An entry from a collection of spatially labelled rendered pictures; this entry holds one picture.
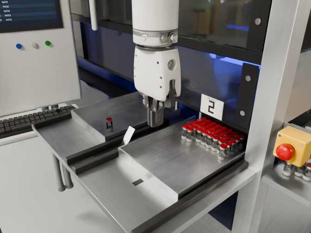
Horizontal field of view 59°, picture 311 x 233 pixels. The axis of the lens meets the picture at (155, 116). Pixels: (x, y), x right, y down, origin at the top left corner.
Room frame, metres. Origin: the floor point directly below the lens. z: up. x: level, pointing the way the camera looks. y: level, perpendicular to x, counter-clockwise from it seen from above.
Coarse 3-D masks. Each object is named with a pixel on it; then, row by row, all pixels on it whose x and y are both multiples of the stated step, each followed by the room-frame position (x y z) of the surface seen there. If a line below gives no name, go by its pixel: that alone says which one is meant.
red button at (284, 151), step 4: (280, 144) 0.57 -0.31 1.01; (284, 144) 0.56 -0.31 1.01; (288, 144) 0.56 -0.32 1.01; (276, 148) 0.56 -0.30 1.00; (280, 148) 0.55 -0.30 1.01; (284, 148) 0.55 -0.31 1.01; (288, 148) 0.54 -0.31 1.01; (292, 148) 0.55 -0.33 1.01; (276, 152) 0.56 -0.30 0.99; (280, 152) 0.55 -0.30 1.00; (284, 152) 0.54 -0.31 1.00; (288, 152) 0.54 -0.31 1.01; (292, 152) 0.54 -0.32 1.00; (280, 156) 0.55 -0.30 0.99; (284, 156) 0.54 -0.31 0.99; (288, 156) 0.53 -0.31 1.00; (292, 156) 0.54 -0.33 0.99
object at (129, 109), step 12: (120, 96) 1.10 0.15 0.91; (132, 96) 1.14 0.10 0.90; (84, 108) 0.99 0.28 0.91; (96, 108) 1.02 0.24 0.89; (108, 108) 1.04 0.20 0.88; (120, 108) 1.04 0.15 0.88; (132, 108) 1.04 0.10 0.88; (144, 108) 1.04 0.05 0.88; (84, 120) 0.87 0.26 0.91; (96, 120) 0.94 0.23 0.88; (120, 120) 0.94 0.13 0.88; (132, 120) 0.94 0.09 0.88; (144, 120) 0.94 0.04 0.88; (96, 132) 0.80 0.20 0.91; (108, 132) 0.84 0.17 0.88; (120, 132) 0.79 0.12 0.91
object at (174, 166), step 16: (176, 128) 0.85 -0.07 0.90; (128, 144) 0.71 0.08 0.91; (144, 144) 0.75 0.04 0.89; (160, 144) 0.76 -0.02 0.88; (176, 144) 0.76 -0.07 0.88; (192, 144) 0.76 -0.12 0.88; (128, 160) 0.65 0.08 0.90; (144, 160) 0.67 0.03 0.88; (160, 160) 0.67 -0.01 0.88; (176, 160) 0.67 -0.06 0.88; (192, 160) 0.67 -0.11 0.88; (208, 160) 0.67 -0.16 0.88; (224, 160) 0.67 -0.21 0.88; (240, 160) 0.66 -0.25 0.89; (144, 176) 0.59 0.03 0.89; (160, 176) 0.60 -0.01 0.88; (176, 176) 0.60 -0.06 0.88; (192, 176) 0.60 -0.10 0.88; (208, 176) 0.57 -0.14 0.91; (176, 192) 0.50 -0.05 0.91
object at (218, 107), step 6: (204, 96) 0.78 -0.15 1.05; (204, 102) 0.78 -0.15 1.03; (210, 102) 0.76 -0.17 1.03; (216, 102) 0.75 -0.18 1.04; (222, 102) 0.73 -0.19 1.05; (204, 108) 0.78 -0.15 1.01; (210, 108) 0.76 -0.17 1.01; (216, 108) 0.74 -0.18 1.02; (222, 108) 0.73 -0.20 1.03; (210, 114) 0.76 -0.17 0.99; (216, 114) 0.74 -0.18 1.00; (222, 114) 0.73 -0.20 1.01
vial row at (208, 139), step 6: (192, 126) 0.80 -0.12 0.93; (198, 132) 0.78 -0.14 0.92; (204, 132) 0.76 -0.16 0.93; (198, 138) 0.78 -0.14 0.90; (204, 138) 0.76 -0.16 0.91; (210, 138) 0.74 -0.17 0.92; (216, 138) 0.73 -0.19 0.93; (204, 144) 0.76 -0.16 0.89; (210, 144) 0.74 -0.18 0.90; (216, 144) 0.72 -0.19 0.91; (228, 144) 0.69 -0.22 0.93; (216, 150) 0.72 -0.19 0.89; (228, 150) 0.69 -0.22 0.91; (228, 156) 0.69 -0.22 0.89
